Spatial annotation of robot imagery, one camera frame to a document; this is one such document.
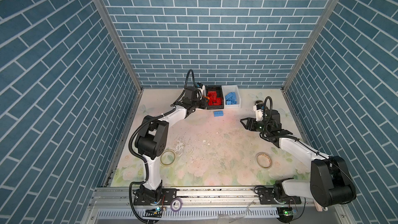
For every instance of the blue lego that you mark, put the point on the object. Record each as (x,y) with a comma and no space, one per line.
(231,99)
(218,113)

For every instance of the purple tape roll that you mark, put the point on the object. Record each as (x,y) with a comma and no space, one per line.
(176,205)

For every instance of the metal front rail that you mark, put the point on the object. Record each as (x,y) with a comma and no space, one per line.
(233,204)

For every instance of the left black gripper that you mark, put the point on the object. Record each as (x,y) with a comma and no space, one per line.
(203,104)

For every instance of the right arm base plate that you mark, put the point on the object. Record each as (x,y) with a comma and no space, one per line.
(268,196)

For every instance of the right white bin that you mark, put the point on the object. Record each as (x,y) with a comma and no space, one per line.
(231,88)

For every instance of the black middle bin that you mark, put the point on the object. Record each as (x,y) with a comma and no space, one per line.
(219,90)

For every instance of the red lego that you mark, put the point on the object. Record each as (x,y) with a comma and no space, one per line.
(214,98)

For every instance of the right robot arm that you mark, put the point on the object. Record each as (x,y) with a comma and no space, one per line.
(329,183)

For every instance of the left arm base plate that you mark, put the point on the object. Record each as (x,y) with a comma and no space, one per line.
(161,196)

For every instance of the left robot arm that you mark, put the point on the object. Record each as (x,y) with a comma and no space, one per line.
(149,140)

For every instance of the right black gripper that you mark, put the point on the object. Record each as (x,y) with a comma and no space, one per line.
(249,121)

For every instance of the white pink device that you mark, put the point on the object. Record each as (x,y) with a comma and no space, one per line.
(318,207)

